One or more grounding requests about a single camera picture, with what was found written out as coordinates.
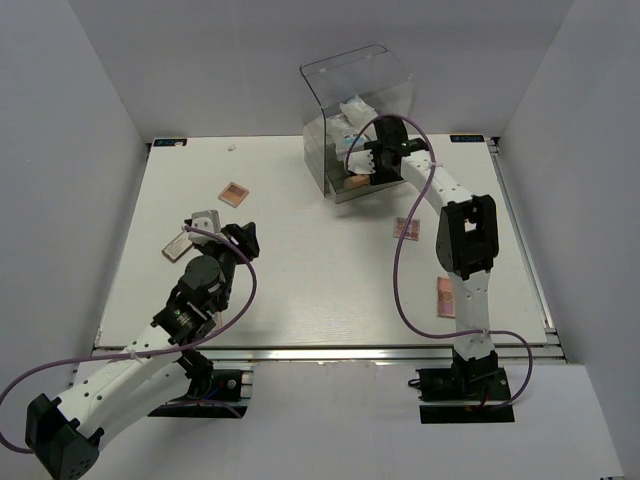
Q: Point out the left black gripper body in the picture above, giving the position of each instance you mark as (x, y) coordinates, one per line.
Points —
(228, 257)

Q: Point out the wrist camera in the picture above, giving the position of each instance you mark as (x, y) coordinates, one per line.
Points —
(201, 226)
(360, 163)

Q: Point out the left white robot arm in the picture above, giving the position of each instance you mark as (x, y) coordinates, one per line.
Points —
(162, 369)

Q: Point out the clear acrylic drawer organizer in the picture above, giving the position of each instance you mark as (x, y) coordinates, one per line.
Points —
(341, 94)

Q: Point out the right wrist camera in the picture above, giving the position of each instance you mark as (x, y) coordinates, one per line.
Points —
(360, 163)

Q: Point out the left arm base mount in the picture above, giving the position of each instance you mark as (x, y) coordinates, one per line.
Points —
(211, 392)

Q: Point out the white wipes pack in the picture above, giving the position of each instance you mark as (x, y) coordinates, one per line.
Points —
(358, 112)
(342, 134)

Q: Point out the long pink blush palette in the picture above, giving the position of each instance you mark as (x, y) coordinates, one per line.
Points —
(445, 298)

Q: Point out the eyeshadow palette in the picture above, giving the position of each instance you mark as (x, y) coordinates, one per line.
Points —
(412, 232)

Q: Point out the left blue table label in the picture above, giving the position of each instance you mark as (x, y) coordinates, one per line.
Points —
(169, 142)

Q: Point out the foundation bottle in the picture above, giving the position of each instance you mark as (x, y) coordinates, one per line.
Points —
(356, 181)

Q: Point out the square blush compact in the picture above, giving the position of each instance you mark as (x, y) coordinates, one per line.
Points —
(233, 194)

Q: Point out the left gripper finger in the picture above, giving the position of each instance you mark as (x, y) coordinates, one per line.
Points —
(247, 241)
(231, 231)

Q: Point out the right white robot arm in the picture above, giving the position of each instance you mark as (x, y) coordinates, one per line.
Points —
(466, 241)

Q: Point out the blue table label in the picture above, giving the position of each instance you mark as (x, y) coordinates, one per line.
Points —
(467, 138)
(169, 142)

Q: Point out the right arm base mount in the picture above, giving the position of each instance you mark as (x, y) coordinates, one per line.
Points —
(443, 400)

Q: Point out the aluminium table rail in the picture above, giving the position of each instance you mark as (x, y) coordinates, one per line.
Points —
(549, 352)

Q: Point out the right blue table label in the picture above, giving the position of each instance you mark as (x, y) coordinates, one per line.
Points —
(467, 138)

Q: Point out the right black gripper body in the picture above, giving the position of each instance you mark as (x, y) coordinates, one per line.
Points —
(382, 174)

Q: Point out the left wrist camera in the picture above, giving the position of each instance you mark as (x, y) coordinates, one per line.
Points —
(201, 226)

